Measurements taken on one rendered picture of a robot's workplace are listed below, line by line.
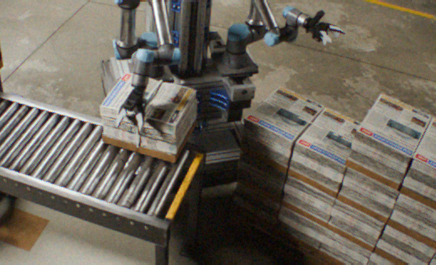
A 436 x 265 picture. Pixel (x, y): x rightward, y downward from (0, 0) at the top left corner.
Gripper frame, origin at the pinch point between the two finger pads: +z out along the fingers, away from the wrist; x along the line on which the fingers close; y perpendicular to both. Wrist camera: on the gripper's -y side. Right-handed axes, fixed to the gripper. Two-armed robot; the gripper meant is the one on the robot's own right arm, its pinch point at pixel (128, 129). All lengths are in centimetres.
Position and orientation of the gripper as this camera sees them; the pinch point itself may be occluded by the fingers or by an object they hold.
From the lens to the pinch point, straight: 244.2
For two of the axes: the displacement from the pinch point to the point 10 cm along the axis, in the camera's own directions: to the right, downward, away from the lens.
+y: 2.1, -1.5, 9.7
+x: -9.5, -2.5, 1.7
